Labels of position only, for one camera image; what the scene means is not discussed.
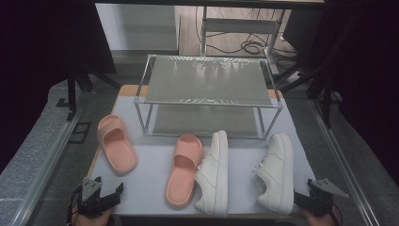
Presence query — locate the tangle of black floor cables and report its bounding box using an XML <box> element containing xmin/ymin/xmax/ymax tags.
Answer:
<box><xmin>195</xmin><ymin>6</ymin><xmax>299</xmax><ymax>60</ymax></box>

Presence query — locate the white board panel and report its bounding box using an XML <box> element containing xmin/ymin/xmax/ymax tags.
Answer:
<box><xmin>95</xmin><ymin>3</ymin><xmax>180</xmax><ymax>52</ymax></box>

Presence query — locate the pink rubber slipper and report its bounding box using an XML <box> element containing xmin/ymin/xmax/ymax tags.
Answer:
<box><xmin>165</xmin><ymin>133</ymin><xmax>205</xmax><ymax>208</ymax></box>
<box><xmin>96</xmin><ymin>114</ymin><xmax>139</xmax><ymax>175</ymax></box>

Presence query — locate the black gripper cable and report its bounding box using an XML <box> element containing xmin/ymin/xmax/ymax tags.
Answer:
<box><xmin>66</xmin><ymin>185</ymin><xmax>83</xmax><ymax>226</ymax></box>

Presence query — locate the black metal stand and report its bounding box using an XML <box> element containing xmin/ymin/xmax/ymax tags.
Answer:
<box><xmin>276</xmin><ymin>12</ymin><xmax>362</xmax><ymax>130</ymax></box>

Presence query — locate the person's left hand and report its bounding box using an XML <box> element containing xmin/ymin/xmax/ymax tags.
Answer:
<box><xmin>72</xmin><ymin>206</ymin><xmax>116</xmax><ymax>226</ymax></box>

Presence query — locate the white sneaker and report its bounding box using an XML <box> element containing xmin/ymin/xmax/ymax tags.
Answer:
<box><xmin>252</xmin><ymin>133</ymin><xmax>295</xmax><ymax>217</ymax></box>
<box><xmin>193</xmin><ymin>129</ymin><xmax>230</xmax><ymax>218</ymax></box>

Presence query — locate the metal two-tier shoe rack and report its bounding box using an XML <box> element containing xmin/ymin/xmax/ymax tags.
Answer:
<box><xmin>134</xmin><ymin>54</ymin><xmax>284</xmax><ymax>140</ymax></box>

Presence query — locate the person's right hand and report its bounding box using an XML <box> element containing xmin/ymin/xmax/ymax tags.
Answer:
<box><xmin>301</xmin><ymin>205</ymin><xmax>342</xmax><ymax>226</ymax></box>

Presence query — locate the white power strip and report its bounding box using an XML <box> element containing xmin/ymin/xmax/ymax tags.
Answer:
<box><xmin>286</xmin><ymin>70</ymin><xmax>306</xmax><ymax>84</ymax></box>

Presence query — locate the black monitor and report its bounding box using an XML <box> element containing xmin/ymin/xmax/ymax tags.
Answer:
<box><xmin>281</xmin><ymin>8</ymin><xmax>326</xmax><ymax>57</ymax></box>

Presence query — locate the aluminium rail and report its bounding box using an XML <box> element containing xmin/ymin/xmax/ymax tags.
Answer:
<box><xmin>8</xmin><ymin>106</ymin><xmax>87</xmax><ymax>226</ymax></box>
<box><xmin>308</xmin><ymin>98</ymin><xmax>381</xmax><ymax>226</ymax></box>

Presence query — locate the metal frame stand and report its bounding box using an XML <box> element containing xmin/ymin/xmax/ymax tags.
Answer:
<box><xmin>199</xmin><ymin>6</ymin><xmax>287</xmax><ymax>75</ymax></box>

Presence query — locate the black tripod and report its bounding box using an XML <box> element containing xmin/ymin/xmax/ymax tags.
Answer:
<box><xmin>65</xmin><ymin>60</ymin><xmax>122</xmax><ymax>122</ymax></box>

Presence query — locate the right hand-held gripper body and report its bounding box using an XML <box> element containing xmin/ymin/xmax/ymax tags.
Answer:
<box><xmin>301</xmin><ymin>177</ymin><xmax>350</xmax><ymax>218</ymax></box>

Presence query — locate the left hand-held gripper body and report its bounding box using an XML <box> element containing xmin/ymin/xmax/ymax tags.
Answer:
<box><xmin>75</xmin><ymin>177</ymin><xmax>122</xmax><ymax>218</ymax></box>

